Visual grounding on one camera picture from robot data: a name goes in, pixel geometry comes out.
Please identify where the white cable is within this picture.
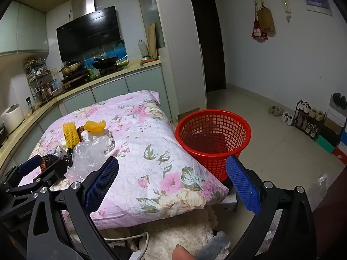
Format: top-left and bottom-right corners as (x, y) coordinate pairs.
(104, 231), (149, 251)

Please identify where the black range hood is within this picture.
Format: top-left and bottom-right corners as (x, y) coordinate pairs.
(56, 0), (121, 63)

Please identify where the pale wall cabinet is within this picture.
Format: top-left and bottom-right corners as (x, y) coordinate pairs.
(0, 0), (50, 57)

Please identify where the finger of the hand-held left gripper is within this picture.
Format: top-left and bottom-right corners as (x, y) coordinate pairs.
(0, 155), (43, 193)
(5, 159), (68, 195)

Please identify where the dark wrapper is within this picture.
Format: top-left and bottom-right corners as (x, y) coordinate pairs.
(40, 146), (74, 170)

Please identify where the pink floral blanket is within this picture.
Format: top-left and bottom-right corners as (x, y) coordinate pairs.
(20, 89), (229, 229)

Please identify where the kitchen counter cabinet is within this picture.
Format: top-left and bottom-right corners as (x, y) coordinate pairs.
(0, 60), (174, 168)

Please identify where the black wok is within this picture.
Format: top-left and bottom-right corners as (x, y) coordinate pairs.
(92, 55), (120, 69)

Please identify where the orange foam fruit net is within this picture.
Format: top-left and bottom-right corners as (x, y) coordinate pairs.
(83, 120), (107, 134)

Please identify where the white rice cooker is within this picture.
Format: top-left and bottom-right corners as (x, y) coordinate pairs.
(0, 104), (25, 134)

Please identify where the red mesh basket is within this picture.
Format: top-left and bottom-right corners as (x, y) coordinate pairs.
(175, 110), (252, 183)

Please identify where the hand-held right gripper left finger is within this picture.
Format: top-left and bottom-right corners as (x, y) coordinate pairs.
(27, 156), (121, 260)

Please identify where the white fluffy rug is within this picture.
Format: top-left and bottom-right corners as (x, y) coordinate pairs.
(103, 206), (231, 260)

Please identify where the metal spice rack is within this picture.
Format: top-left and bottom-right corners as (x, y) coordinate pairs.
(24, 59), (64, 104)

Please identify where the gas stove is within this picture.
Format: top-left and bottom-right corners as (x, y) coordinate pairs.
(62, 68), (124, 85)

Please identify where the blue seascape backsplash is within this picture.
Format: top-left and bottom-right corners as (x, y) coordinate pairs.
(81, 39), (128, 72)

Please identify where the grey fuzzy slipper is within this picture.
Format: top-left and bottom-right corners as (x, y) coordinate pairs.
(195, 231), (231, 260)

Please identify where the group of light sneakers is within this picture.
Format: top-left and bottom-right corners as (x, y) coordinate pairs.
(297, 101), (325, 137)

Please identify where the brown paper bag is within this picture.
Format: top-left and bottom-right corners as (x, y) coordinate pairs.
(256, 7), (275, 34)

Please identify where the frosted glass window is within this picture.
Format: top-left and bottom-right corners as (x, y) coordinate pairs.
(137, 0), (166, 50)

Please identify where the wooden cutting board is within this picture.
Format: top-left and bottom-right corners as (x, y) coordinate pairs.
(147, 22), (158, 59)

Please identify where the stack of shoe boxes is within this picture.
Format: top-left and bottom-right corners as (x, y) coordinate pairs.
(316, 97), (347, 166)

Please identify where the person's right hand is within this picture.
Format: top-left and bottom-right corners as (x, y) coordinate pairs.
(172, 244), (194, 260)

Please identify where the clear plastic bag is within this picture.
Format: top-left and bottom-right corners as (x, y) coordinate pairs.
(66, 130), (116, 183)

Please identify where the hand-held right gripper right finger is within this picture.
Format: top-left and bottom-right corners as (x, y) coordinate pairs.
(217, 156), (318, 260)

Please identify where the black shoes pair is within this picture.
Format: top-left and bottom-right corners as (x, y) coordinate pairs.
(332, 93), (347, 110)

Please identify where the grey electrical panel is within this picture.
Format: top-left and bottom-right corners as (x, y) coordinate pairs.
(300, 0), (334, 17)

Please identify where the red cloth bag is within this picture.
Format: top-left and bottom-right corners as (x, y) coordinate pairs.
(251, 4), (269, 42)

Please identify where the golden cooking pot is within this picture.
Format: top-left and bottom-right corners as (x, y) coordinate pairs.
(60, 61), (83, 75)

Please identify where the yellow foam fruit net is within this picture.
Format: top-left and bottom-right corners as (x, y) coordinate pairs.
(62, 123), (81, 149)

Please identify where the white intercom handset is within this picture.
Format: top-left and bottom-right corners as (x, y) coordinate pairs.
(281, 0), (293, 22)

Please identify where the black shoe rack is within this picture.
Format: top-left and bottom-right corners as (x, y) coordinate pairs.
(291, 100), (326, 141)

